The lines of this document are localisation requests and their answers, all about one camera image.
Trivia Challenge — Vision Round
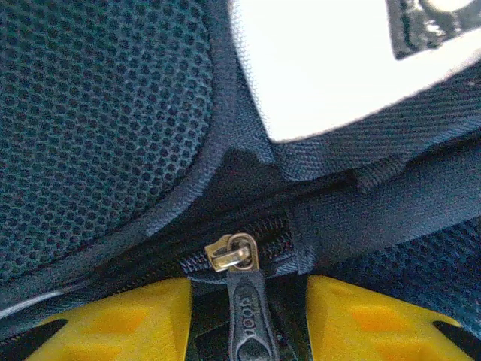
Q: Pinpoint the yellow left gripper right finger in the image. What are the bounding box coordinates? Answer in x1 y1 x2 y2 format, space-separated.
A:
305 275 477 361

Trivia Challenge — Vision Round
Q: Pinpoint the navy blue backpack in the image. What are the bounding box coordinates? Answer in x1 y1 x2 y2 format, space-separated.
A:
0 0 481 361

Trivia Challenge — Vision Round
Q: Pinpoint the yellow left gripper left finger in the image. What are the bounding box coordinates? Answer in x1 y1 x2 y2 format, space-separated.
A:
5 277 195 361

